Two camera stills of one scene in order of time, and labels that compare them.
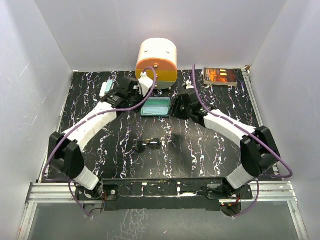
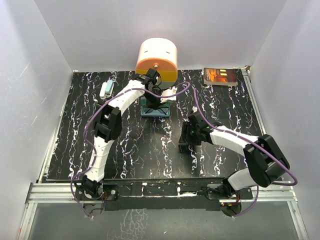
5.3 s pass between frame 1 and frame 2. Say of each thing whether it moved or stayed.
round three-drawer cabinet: stayed
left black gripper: moved
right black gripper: moved
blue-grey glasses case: stayed
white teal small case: stayed
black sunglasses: moved
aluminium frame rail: stayed
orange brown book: stayed
